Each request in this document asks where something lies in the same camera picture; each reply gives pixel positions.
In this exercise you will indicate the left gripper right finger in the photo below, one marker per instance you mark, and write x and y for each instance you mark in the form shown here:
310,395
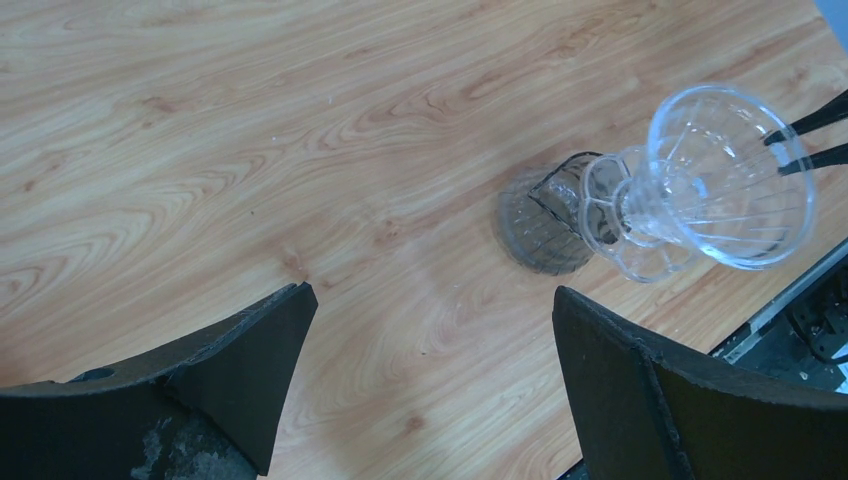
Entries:
647,407

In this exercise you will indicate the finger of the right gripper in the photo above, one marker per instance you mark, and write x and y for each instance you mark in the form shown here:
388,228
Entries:
832,112
831,157

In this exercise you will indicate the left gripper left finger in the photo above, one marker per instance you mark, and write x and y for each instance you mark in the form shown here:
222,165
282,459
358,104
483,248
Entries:
204,406

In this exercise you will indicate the clear glass dripper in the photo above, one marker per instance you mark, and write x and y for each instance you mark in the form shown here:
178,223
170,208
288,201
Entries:
720,175

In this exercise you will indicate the glass coffee server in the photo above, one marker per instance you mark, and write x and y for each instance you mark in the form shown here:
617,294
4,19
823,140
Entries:
537,217

